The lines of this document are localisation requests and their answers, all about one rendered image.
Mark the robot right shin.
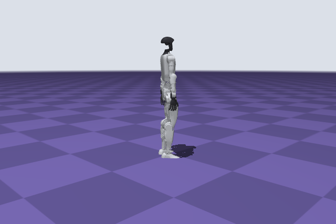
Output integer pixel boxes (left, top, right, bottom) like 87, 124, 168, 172
165, 124, 174, 155

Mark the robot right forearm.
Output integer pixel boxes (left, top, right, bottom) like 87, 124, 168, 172
170, 74, 176, 98

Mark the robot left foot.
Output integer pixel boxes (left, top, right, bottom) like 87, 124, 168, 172
159, 148, 174, 155

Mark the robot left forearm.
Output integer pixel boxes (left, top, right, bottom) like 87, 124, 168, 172
160, 76, 166, 90

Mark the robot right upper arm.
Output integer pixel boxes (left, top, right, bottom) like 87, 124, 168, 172
166, 55, 175, 78

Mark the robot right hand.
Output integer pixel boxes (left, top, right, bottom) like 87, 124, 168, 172
169, 93, 179, 111

